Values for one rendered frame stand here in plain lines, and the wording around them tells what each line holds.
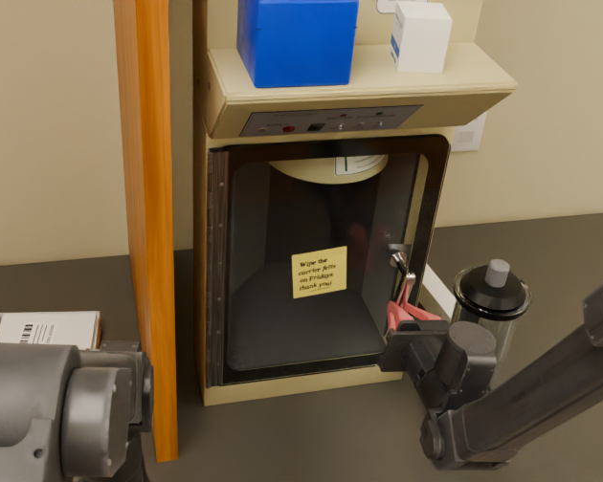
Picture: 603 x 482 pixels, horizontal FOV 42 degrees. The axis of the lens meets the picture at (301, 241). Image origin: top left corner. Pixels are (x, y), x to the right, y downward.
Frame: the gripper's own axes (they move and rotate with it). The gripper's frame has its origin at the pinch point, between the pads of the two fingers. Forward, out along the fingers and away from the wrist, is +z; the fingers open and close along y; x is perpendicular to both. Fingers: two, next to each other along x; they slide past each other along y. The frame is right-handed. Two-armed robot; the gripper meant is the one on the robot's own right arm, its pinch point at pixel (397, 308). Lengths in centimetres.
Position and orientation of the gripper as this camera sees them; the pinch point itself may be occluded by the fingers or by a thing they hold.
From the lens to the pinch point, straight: 110.3
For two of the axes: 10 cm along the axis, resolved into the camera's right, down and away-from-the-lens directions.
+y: -9.5, -0.3, -3.3
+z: -2.5, -5.7, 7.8
